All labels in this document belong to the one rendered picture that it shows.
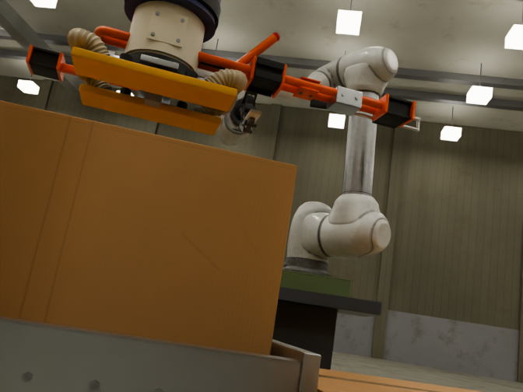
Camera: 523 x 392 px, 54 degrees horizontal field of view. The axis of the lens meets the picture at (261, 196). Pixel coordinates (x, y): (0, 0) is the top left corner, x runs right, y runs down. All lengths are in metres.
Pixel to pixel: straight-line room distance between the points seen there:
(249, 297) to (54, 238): 0.36
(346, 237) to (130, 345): 1.06
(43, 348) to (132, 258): 0.23
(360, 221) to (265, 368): 0.96
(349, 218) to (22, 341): 1.17
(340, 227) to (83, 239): 1.00
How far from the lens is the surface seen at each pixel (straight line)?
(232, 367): 0.82
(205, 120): 1.29
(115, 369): 0.80
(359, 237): 1.70
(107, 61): 1.11
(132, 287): 0.94
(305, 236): 1.84
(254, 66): 1.27
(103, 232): 0.95
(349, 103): 1.32
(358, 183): 1.79
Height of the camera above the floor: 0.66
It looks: 13 degrees up
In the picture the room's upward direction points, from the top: 9 degrees clockwise
